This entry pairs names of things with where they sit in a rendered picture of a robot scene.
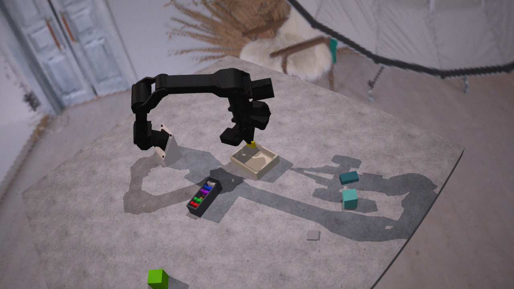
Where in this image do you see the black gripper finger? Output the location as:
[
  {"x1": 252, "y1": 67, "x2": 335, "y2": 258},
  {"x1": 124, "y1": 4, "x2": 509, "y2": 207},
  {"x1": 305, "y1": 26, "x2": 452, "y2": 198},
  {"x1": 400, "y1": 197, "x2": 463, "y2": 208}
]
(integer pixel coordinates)
[
  {"x1": 243, "y1": 129, "x2": 252, "y2": 144},
  {"x1": 248, "y1": 125, "x2": 255, "y2": 141}
]

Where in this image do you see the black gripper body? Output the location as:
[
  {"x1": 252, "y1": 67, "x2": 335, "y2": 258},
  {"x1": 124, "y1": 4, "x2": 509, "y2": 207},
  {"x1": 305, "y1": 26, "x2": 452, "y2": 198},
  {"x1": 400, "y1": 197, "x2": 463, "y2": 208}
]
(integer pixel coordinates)
[{"x1": 220, "y1": 100, "x2": 267, "y2": 147}]

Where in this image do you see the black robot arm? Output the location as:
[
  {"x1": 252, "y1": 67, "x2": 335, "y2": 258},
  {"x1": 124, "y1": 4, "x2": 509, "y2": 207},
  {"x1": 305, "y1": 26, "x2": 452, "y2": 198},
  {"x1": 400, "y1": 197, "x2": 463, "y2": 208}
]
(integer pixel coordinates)
[{"x1": 131, "y1": 68, "x2": 274, "y2": 151}]

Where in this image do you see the teal rectangular block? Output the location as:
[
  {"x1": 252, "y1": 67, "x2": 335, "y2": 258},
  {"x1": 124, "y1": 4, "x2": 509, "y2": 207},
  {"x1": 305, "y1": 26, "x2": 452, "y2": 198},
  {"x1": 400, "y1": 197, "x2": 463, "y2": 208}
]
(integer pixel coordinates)
[{"x1": 340, "y1": 171, "x2": 359, "y2": 185}]

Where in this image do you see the teal cube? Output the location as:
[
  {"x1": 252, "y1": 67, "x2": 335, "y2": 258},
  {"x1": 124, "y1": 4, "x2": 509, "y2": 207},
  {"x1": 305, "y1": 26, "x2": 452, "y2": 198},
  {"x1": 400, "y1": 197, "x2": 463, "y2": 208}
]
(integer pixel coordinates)
[{"x1": 342, "y1": 189, "x2": 358, "y2": 209}]

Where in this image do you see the beige rectangular tray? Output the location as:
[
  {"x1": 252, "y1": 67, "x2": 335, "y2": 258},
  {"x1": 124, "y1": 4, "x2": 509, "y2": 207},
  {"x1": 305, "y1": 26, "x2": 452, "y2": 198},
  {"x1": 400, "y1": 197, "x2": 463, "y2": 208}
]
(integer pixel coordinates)
[{"x1": 230, "y1": 142, "x2": 280, "y2": 180}]

